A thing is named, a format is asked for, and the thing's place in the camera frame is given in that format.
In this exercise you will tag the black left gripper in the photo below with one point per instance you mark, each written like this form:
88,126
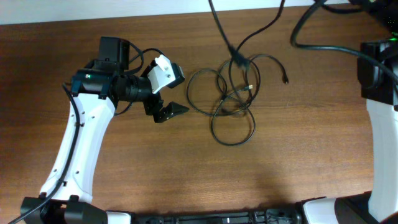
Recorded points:
152,107

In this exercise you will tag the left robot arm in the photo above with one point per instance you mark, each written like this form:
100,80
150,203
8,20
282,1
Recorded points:
94,94

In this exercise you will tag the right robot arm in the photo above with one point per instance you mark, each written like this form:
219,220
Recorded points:
379,88

